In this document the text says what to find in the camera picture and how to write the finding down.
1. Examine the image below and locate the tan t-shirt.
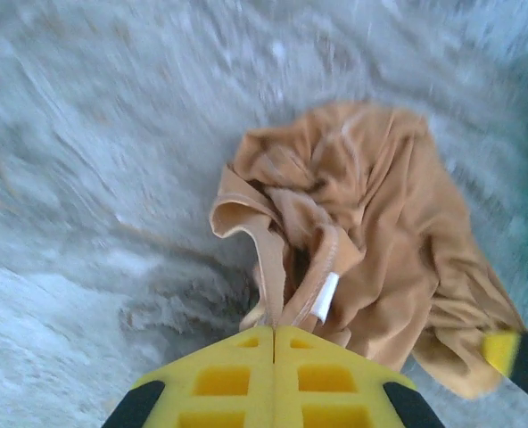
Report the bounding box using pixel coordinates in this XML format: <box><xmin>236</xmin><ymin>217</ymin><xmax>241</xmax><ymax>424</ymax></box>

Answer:
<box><xmin>209</xmin><ymin>101</ymin><xmax>528</xmax><ymax>400</ymax></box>

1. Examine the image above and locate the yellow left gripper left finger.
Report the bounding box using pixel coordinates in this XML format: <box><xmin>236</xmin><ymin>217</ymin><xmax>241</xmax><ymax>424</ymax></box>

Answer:
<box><xmin>107</xmin><ymin>325</ymin><xmax>276</xmax><ymax>428</ymax></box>

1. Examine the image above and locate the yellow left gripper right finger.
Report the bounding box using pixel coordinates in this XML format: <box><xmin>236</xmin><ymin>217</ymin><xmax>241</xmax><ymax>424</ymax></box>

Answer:
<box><xmin>272</xmin><ymin>325</ymin><xmax>446</xmax><ymax>428</ymax></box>

